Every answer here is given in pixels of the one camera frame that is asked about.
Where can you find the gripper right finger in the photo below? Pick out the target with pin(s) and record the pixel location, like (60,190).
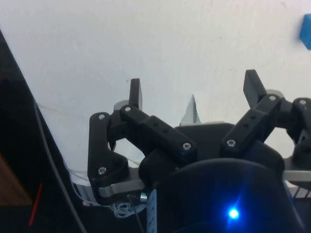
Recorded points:
(252,123)

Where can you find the blue cube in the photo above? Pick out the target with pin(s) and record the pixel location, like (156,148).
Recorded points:
(306,31)

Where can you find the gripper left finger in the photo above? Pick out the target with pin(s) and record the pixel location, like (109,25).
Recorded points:
(158,132)

